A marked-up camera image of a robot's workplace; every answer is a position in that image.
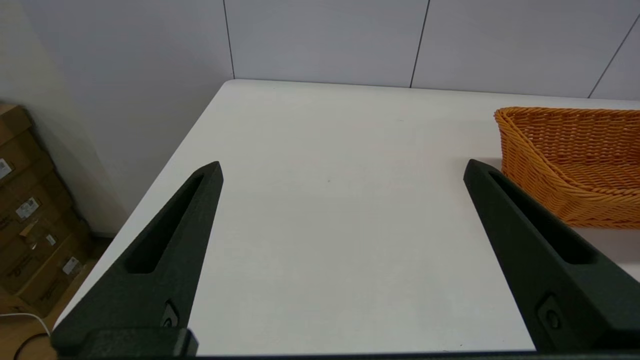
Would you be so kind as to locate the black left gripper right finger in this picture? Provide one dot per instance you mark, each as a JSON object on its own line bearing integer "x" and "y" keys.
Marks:
{"x": 565, "y": 295}

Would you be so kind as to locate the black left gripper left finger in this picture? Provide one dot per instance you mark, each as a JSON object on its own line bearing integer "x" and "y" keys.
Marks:
{"x": 165, "y": 280}

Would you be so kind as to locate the orange wicker basket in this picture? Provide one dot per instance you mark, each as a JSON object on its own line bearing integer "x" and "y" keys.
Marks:
{"x": 575, "y": 165}

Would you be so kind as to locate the brown cardboard box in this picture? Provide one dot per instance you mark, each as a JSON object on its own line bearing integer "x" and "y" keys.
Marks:
{"x": 47, "y": 280}
{"x": 15, "y": 145}
{"x": 37, "y": 222}

